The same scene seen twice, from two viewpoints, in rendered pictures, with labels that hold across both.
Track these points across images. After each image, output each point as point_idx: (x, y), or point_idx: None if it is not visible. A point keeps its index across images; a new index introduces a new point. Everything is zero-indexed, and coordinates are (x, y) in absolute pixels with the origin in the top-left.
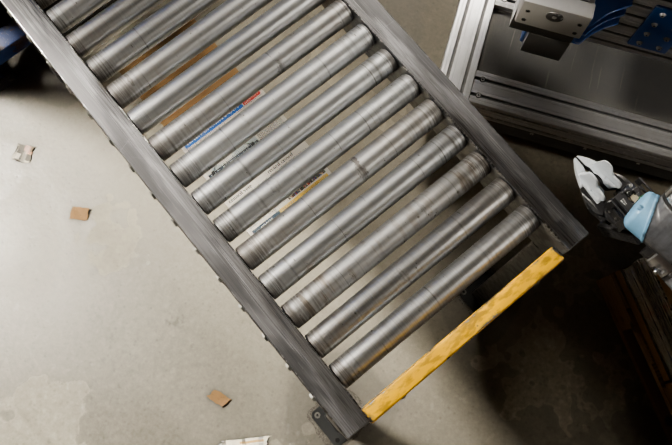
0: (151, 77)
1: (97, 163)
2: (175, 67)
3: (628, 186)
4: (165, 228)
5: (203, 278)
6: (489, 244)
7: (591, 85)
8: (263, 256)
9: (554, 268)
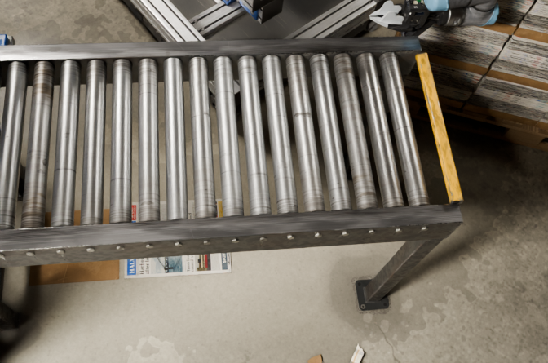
0: (156, 190)
1: (98, 341)
2: (159, 174)
3: (407, 1)
4: (178, 324)
5: (230, 320)
6: (394, 82)
7: (284, 26)
8: (323, 199)
9: None
